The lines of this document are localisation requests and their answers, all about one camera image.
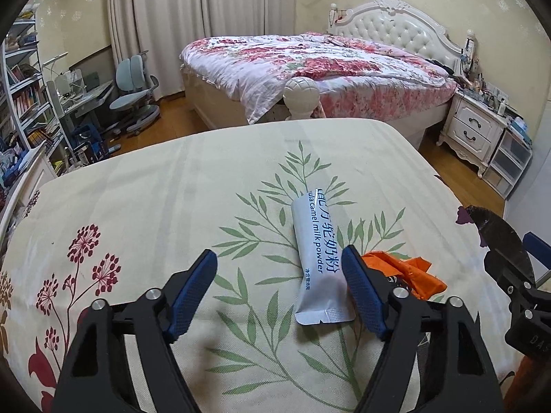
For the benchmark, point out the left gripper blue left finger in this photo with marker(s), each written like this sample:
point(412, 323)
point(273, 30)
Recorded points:
point(185, 291)

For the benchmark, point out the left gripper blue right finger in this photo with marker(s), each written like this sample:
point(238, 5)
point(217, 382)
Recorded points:
point(361, 281)

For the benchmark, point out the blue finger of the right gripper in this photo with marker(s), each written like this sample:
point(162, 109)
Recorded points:
point(538, 248)

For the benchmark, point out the milk powder sachet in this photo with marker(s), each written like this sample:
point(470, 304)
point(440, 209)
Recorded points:
point(323, 296)

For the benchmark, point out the orange wrapper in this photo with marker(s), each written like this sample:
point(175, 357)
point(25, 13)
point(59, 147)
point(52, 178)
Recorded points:
point(414, 272)

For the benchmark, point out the black trash bin with liner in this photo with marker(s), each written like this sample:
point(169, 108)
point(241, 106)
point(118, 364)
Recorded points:
point(497, 234)

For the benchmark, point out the floral pattern tablecloth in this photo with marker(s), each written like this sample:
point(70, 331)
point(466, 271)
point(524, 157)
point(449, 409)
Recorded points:
point(116, 228)

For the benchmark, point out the plastic drawer storage unit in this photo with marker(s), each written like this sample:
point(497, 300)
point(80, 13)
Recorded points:
point(508, 163)

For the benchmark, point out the white bedside nightstand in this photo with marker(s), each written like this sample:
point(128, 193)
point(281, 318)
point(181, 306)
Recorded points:
point(472, 131)

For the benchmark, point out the light blue desk chair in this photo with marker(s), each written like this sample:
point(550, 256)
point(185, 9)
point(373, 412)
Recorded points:
point(135, 107)

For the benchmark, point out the bed with floral quilt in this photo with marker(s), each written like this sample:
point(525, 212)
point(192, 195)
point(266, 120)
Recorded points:
point(236, 81)

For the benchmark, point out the study desk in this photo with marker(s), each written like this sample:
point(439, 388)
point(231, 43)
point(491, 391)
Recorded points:
point(81, 111)

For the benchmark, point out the white bookshelf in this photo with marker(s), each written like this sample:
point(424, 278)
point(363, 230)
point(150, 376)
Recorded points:
point(28, 118)

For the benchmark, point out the beige curtains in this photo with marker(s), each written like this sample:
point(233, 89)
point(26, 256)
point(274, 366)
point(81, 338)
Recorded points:
point(161, 29)

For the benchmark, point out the white tufted headboard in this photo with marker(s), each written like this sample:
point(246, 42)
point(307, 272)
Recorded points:
point(398, 24)

